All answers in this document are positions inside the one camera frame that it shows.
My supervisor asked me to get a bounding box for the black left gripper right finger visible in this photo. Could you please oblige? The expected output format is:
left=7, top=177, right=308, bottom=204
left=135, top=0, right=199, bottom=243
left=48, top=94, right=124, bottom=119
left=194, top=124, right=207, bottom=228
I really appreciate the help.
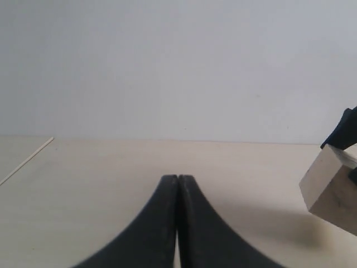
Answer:
left=177, top=175, right=282, bottom=268

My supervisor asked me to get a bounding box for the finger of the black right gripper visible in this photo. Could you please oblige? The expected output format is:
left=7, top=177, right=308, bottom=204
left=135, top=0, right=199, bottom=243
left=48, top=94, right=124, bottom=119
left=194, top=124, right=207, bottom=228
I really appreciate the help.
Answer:
left=320, top=107, right=356, bottom=150
left=348, top=167, right=357, bottom=184

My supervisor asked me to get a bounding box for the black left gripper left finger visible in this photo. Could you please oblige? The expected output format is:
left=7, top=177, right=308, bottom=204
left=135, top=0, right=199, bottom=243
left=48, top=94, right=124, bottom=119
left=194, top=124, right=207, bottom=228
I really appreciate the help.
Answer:
left=76, top=175, right=179, bottom=268

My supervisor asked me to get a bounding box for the largest wooden cube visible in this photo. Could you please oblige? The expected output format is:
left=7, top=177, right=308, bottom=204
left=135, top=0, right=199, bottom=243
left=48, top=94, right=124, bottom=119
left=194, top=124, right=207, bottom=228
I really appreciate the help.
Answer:
left=299, top=145, right=356, bottom=235

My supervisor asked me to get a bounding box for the thin wooden stick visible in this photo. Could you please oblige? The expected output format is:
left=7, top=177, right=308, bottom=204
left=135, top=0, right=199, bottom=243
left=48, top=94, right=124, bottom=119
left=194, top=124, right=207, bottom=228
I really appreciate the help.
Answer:
left=1, top=136, right=54, bottom=185

